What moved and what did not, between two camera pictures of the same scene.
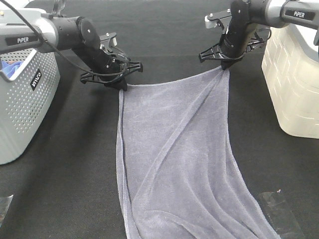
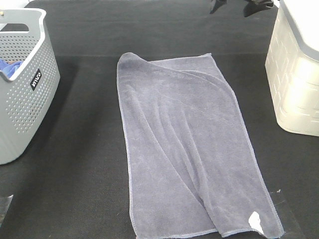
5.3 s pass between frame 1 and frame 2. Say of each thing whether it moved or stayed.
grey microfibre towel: moved
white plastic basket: stayed
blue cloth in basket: stayed
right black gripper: moved
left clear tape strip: stayed
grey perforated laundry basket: stayed
